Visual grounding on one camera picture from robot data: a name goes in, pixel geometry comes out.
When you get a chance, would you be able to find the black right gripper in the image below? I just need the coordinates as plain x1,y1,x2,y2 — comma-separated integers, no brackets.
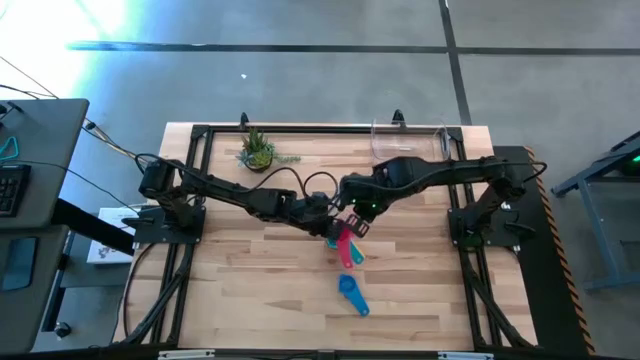
340,172,389,239

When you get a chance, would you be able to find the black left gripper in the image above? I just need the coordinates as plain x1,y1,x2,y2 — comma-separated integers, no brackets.
298,191,347,245

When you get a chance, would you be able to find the red measuring cup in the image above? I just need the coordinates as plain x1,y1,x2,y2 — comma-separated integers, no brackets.
335,223,357,271

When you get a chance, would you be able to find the teal measuring cup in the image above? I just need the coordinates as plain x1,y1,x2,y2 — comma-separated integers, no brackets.
326,237,367,266

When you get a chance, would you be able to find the blue measuring cup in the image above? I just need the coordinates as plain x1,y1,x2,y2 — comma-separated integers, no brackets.
337,273,371,318

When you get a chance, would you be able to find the clear plastic basket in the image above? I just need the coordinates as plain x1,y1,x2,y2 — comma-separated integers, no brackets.
369,119,451,165

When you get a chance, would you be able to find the potted succulent plant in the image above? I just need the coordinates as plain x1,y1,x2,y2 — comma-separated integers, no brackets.
235,127,302,174

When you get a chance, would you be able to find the black hazard-striped floor mat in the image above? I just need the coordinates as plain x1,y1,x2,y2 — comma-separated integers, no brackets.
492,145,597,357

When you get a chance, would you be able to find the white booklet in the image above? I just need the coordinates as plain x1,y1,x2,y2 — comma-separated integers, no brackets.
87,207,139,265

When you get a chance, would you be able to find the black desk support beam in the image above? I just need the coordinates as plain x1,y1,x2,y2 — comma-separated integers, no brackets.
52,198,136,256

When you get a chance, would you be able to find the blue-grey metal stand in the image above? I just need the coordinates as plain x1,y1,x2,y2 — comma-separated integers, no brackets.
551,130,640,294

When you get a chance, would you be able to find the grey desk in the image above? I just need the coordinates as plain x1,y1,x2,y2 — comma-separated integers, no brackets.
0,98,90,231
0,224,70,355

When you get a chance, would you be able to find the dark tablet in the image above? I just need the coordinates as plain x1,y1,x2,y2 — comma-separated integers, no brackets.
0,237,39,292

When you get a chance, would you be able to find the black keyboard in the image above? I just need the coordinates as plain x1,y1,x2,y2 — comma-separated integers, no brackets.
0,164,32,218

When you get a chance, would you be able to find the teal carabiner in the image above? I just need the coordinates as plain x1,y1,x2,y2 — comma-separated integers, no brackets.
0,135,20,163

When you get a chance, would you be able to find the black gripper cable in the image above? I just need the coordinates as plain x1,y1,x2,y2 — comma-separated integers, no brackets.
239,166,309,201
304,171,342,201

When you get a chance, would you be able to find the silver metal bracket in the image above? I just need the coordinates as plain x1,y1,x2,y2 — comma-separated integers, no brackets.
158,349,216,360
438,351,495,360

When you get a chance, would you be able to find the black cable loop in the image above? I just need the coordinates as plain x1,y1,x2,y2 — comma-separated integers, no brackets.
122,242,152,342

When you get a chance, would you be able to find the yellow and black cable bundle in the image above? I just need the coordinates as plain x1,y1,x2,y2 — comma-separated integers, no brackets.
82,117,151,162

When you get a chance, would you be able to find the thin black cable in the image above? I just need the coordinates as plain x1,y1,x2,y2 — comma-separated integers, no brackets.
0,158,127,206
0,54,60,100

